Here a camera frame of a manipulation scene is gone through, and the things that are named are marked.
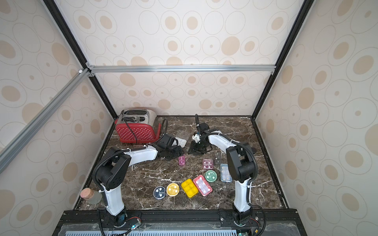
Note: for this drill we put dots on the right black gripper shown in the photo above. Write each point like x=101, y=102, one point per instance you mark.
x=197, y=146

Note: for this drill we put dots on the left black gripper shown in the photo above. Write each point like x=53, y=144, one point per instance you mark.
x=179, y=152

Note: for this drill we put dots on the magenta pillbox clear lid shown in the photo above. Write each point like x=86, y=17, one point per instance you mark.
x=207, y=164

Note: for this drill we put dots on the small clear grey pillbox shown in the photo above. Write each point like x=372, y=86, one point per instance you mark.
x=217, y=159

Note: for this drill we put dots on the white pillbox clear lid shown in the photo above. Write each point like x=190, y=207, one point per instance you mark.
x=182, y=137

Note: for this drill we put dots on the green round pillbox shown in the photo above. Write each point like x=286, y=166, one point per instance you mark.
x=211, y=176

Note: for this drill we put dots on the light blue rectangular pillbox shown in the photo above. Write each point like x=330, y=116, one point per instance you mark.
x=225, y=174

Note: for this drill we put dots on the yellow lidded rectangular pillbox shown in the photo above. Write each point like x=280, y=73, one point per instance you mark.
x=189, y=188

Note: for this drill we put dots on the yellow round pillbox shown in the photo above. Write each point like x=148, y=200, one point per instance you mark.
x=172, y=189

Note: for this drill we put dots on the red rectangular pillbox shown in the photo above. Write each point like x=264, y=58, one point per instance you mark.
x=202, y=185

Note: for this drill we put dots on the dark blue round pillbox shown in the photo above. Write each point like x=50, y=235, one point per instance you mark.
x=159, y=192

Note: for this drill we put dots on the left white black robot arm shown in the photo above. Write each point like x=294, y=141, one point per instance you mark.
x=109, y=173

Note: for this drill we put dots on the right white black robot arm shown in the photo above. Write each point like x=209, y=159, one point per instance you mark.
x=241, y=162

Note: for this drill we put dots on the red and silver toaster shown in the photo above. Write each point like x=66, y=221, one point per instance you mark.
x=135, y=126

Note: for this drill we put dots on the pink capped clear bottle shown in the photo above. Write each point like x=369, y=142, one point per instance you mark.
x=91, y=196

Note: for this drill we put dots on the rear aluminium frame rail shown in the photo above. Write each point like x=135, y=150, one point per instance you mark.
x=181, y=68

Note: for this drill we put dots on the aluminium frame rail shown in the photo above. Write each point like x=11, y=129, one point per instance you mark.
x=181, y=68
x=18, y=143

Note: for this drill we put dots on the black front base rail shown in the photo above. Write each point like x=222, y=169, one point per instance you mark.
x=270, y=222

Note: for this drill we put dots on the left aluminium frame rail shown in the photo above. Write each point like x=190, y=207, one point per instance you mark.
x=18, y=143

